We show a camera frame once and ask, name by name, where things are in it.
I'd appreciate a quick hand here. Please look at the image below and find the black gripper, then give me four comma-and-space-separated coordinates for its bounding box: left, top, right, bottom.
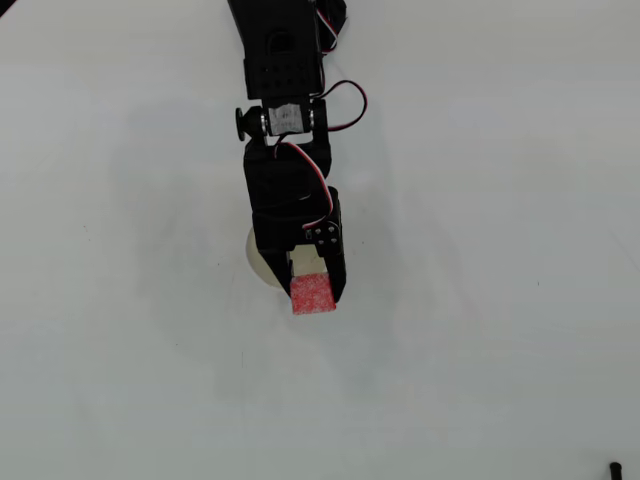
251, 185, 348, 305

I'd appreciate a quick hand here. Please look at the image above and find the red sugared jelly cube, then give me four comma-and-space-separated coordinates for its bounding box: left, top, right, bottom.
289, 272, 337, 317

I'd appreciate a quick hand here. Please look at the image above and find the tan ripple paper cup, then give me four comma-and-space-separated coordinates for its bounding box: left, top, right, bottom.
245, 227, 330, 289

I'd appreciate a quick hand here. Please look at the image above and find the gripper servo cable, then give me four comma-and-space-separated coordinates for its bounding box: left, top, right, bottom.
272, 141, 335, 232

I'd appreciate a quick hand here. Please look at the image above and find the wrist servo cable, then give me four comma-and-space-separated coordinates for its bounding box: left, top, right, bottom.
319, 79, 369, 134

